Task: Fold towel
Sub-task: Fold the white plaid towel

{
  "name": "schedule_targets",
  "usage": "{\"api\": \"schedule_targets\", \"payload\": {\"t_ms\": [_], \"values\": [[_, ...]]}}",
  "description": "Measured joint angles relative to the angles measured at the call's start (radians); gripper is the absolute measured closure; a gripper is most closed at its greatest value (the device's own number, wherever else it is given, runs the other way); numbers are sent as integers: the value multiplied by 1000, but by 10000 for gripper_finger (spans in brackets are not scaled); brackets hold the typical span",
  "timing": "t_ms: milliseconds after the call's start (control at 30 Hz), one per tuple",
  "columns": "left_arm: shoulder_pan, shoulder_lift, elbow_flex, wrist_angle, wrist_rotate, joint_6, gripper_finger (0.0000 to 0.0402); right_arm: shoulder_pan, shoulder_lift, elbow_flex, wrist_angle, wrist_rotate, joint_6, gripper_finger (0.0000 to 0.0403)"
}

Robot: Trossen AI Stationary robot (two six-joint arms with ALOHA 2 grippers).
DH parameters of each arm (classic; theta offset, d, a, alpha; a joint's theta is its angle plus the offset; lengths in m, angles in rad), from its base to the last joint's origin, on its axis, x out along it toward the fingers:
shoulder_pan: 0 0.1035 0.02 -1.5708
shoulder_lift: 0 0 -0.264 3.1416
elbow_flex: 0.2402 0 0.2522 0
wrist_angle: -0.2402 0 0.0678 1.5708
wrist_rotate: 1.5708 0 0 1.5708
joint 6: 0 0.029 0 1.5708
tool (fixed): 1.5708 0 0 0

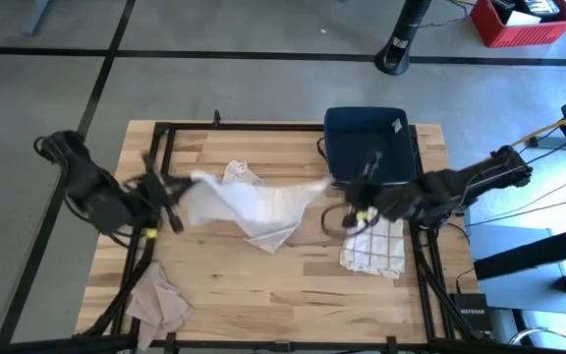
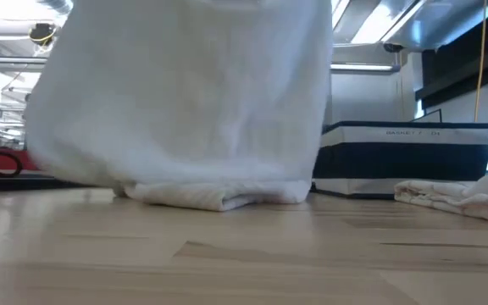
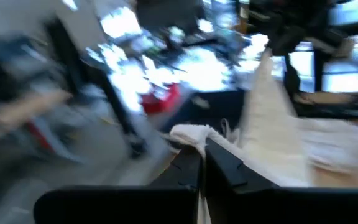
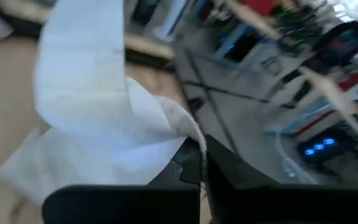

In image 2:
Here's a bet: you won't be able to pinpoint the cream towel thin grey plaid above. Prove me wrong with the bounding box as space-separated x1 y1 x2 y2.
23 0 335 213

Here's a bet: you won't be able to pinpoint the navy blue fabric basket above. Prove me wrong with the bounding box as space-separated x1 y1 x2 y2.
311 120 488 201

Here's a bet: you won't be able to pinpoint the white towel wide brown checks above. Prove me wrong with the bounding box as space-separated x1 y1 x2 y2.
394 174 488 225

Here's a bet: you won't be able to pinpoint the long ceiling light bar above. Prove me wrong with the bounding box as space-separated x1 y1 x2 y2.
0 54 400 73

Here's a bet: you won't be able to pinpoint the ceiling dome fixture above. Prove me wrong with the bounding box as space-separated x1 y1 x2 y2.
29 23 58 47

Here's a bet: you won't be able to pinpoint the black aluminium table frame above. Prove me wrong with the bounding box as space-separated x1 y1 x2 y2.
0 171 116 192

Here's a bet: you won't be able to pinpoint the silver ventilation duct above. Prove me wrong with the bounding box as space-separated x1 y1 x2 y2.
332 0 488 54

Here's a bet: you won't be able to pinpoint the yellow cable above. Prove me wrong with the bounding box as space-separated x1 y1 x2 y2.
474 0 488 124

